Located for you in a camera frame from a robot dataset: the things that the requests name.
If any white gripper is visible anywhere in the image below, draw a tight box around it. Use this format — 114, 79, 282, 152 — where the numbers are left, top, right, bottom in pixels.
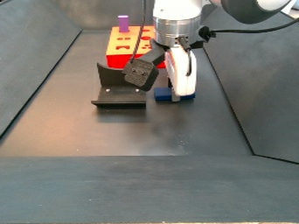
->
164, 45, 198, 102

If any blue square-circle forked object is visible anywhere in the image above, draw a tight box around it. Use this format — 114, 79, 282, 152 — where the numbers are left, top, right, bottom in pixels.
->
154, 87, 195, 102

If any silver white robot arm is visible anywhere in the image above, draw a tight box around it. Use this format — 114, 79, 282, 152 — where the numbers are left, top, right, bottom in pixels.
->
154, 0, 295, 102

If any red fixture board with holes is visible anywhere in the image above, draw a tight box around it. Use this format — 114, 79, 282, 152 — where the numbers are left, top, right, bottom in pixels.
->
107, 25, 155, 68

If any black curved holder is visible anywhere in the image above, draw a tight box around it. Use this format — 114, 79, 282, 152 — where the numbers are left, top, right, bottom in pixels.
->
91, 64, 146, 108

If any purple rectangular peg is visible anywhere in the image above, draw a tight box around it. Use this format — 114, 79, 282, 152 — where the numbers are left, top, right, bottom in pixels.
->
118, 15, 130, 32

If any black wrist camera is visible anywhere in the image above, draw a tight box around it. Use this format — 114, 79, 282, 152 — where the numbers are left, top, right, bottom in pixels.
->
123, 39, 167, 91

